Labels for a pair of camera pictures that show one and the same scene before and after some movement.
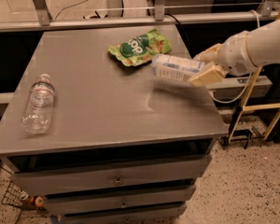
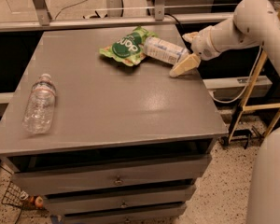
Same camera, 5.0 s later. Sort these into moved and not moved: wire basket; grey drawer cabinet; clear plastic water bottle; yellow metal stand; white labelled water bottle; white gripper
Moved: white gripper; white labelled water bottle
Not moved: yellow metal stand; grey drawer cabinet; wire basket; clear plastic water bottle
